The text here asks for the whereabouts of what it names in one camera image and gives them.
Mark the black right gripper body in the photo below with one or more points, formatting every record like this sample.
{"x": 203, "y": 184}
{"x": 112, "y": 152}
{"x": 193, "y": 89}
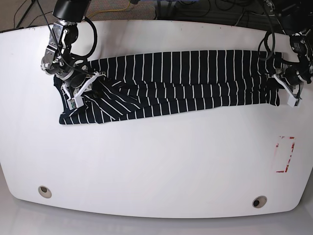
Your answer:
{"x": 76, "y": 81}

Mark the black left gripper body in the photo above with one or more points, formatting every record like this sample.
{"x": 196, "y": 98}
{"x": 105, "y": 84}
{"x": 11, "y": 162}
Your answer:
{"x": 295, "y": 75}

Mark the navy white striped t-shirt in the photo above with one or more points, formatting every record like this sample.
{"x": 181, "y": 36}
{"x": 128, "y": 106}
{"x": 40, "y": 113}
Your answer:
{"x": 166, "y": 83}

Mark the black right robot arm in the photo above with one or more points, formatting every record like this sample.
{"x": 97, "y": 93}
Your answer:
{"x": 73, "y": 70}

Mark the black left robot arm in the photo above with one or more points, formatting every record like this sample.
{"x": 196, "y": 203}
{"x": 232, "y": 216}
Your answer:
{"x": 295, "y": 18}

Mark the red tape marking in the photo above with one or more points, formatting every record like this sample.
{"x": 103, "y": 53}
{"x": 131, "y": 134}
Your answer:
{"x": 283, "y": 154}

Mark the left table grommet hole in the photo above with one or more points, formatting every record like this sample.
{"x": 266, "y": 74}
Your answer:
{"x": 44, "y": 192}

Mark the table grommet hole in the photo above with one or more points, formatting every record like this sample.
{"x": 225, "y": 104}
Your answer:
{"x": 259, "y": 202}
{"x": 44, "y": 192}

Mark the right table grommet hole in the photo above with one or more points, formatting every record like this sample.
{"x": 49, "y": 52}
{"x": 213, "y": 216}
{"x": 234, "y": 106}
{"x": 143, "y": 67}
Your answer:
{"x": 259, "y": 202}

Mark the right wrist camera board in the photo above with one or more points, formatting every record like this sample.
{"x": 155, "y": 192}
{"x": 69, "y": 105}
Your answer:
{"x": 75, "y": 103}

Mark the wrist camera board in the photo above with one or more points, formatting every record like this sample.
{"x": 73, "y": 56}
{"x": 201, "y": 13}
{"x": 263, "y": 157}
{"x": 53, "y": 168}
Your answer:
{"x": 75, "y": 103}
{"x": 294, "y": 101}

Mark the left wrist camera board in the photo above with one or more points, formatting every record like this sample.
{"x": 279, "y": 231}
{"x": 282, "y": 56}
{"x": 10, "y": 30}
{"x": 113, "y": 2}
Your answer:
{"x": 294, "y": 101}

